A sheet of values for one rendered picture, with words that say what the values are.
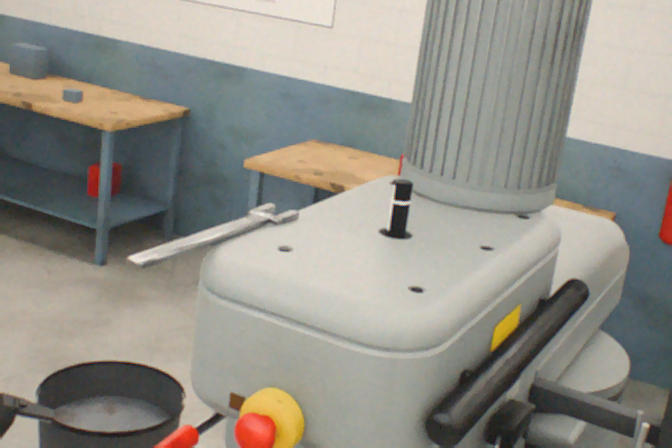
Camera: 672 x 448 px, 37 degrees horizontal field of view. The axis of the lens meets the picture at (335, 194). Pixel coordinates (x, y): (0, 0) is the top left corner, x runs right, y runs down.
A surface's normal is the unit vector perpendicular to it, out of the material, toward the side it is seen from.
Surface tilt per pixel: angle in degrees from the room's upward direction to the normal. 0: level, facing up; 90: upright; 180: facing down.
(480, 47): 90
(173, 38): 90
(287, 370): 90
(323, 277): 0
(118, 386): 86
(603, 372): 0
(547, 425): 0
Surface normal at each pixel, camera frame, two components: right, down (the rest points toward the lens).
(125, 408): 0.12, -0.95
